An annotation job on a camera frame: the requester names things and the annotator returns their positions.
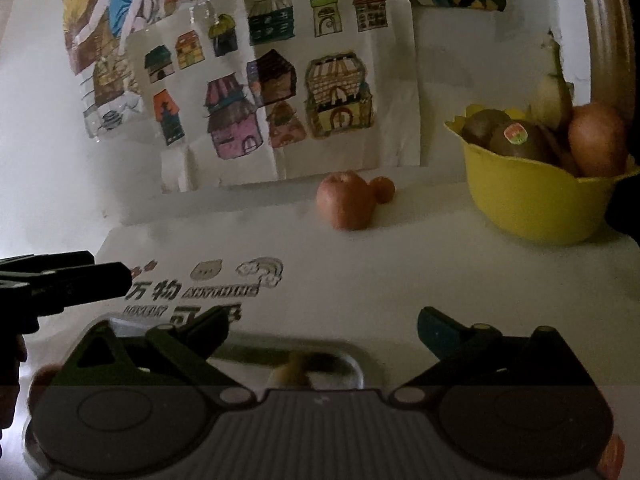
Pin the boy cartoon poster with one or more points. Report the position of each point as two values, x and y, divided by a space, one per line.
96 34

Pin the brown kiwi in bowl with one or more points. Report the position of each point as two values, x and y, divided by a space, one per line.
479 127

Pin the yellow banana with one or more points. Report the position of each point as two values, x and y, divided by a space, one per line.
291 375

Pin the small red tomato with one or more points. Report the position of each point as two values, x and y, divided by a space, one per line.
42 379

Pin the kiwi with sticker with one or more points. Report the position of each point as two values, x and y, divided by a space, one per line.
520 139

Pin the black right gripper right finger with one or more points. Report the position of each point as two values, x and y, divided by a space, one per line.
481 355

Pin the red apple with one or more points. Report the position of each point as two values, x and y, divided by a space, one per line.
612 459

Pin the houses drawing paper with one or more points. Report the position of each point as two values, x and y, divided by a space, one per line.
252 91

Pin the pink peach apple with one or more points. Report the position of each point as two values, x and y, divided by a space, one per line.
346 201

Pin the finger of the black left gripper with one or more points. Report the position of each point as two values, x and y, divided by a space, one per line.
48 292

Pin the pear in bowl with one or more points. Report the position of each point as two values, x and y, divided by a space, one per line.
552 102

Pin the yellow plastic bowl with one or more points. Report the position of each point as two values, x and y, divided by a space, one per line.
537 201

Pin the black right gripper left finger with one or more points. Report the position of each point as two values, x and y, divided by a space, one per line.
114 351

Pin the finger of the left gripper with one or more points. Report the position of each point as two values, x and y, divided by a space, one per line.
47 262

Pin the metal tray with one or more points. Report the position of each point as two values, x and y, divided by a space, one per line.
135 396

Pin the small orange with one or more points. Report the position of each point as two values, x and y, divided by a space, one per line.
383 189

